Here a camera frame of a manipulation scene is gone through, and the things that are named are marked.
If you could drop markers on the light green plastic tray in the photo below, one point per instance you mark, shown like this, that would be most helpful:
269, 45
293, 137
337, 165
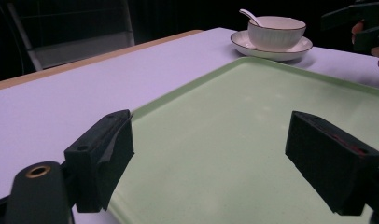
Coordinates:
228, 130

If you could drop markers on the white plate with dark rim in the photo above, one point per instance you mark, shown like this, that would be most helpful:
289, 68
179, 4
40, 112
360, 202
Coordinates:
240, 42

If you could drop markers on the white ribbed bowl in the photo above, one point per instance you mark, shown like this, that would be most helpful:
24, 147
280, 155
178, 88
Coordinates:
276, 35

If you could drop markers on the grey metal chair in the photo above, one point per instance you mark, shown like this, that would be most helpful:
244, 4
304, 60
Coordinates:
85, 49

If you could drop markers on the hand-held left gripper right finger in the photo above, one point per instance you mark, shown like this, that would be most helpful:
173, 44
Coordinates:
327, 161

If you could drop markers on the white ceramic spoon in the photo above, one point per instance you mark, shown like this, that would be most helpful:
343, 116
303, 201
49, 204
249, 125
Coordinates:
249, 15

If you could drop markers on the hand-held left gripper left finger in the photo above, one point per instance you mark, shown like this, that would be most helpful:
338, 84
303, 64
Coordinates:
94, 161

